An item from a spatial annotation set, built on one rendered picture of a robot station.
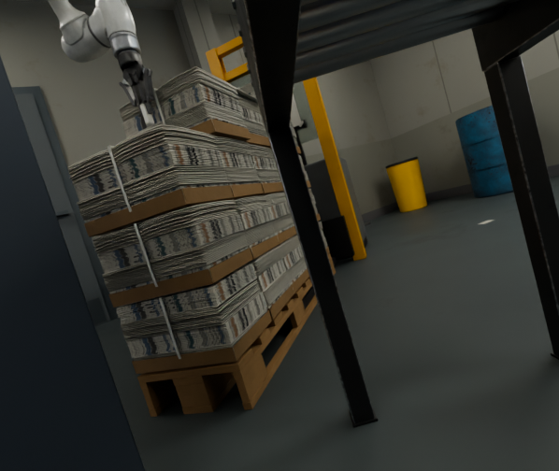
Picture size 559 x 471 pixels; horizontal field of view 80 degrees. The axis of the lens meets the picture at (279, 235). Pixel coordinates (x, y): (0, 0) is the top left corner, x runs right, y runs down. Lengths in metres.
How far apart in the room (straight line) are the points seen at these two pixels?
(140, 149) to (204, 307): 0.47
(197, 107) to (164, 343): 0.78
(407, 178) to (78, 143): 3.80
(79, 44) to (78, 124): 2.32
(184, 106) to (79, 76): 2.72
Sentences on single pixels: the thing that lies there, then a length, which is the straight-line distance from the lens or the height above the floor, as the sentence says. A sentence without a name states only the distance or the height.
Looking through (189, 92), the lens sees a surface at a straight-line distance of 1.29.
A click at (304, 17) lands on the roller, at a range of 0.55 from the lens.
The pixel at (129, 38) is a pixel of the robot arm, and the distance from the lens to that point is 1.37.
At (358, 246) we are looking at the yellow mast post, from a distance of 2.53.
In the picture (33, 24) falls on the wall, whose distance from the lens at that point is 4.16.
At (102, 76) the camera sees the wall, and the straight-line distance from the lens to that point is 3.98.
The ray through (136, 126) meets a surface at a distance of 1.43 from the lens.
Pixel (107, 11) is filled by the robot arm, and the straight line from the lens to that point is 1.40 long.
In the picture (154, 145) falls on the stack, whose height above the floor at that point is 0.78.
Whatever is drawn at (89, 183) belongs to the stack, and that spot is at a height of 0.76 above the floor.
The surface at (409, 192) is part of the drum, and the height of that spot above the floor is 0.24.
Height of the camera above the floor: 0.52
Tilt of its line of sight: 4 degrees down
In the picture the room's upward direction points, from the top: 17 degrees counter-clockwise
